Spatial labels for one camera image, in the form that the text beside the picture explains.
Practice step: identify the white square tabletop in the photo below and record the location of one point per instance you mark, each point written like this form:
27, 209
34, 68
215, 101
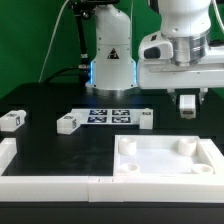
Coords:
165, 155

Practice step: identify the white U-shaped fence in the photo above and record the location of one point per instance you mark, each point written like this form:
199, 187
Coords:
206, 188

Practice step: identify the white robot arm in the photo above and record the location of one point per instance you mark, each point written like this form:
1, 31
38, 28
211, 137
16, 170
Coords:
178, 56

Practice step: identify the tag marker sheet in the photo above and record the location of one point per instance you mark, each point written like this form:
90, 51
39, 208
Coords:
109, 116

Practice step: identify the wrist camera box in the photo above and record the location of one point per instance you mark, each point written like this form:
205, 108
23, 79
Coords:
155, 46

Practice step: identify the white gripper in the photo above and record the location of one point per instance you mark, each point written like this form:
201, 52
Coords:
161, 74

